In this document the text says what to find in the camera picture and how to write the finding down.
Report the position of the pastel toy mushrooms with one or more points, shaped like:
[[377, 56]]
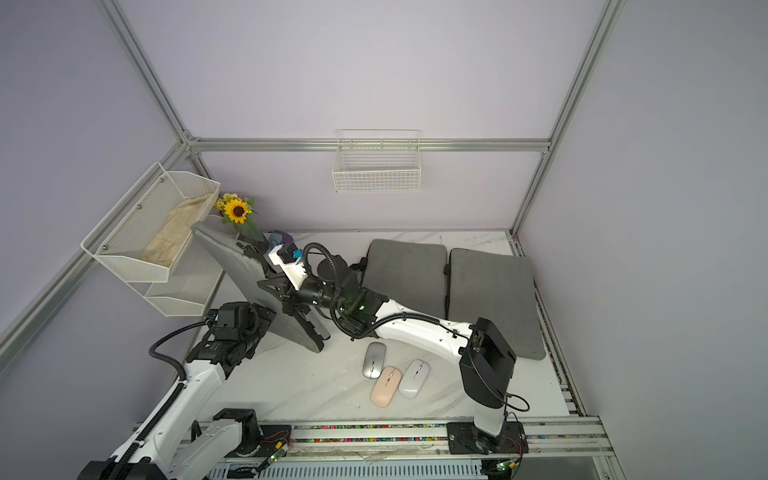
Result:
[[278, 237]]

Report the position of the grey laptop bag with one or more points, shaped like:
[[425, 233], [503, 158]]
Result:
[[244, 262], [410, 273], [499, 288]]

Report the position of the white wire wall basket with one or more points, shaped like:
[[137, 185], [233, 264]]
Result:
[[377, 161]]

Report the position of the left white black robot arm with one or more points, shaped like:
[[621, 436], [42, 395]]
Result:
[[153, 451]]

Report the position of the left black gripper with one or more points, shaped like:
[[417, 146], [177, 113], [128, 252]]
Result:
[[261, 323]]

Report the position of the pink computer mouse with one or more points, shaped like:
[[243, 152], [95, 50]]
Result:
[[386, 386]]

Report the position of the lower white mesh shelf basket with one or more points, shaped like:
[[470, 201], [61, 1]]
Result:
[[195, 277]]

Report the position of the white computer mouse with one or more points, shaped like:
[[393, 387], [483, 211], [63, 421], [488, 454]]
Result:
[[414, 378]]

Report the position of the artificial sunflower bouquet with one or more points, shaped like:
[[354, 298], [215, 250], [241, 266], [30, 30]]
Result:
[[239, 212]]

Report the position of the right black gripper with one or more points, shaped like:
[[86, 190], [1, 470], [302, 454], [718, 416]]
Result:
[[292, 296]]

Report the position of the beige cloth in basket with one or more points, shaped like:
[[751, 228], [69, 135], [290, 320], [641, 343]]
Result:
[[167, 243]]

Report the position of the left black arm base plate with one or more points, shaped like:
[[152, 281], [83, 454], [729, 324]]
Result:
[[270, 441]]

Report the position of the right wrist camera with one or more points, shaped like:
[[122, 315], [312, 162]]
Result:
[[288, 257]]

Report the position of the upper white mesh shelf basket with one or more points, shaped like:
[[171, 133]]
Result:
[[119, 239]]

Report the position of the white mesh shelf basket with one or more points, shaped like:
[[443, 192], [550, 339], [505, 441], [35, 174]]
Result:
[[195, 277], [119, 239]]

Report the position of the aluminium frame rails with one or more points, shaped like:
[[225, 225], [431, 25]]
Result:
[[333, 115]]

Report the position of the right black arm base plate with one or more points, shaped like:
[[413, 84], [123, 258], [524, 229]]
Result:
[[466, 438]]

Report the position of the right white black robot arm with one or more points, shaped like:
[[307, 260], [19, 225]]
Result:
[[484, 359]]

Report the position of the silver grey computer mouse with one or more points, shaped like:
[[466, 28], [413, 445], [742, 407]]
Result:
[[374, 360]]

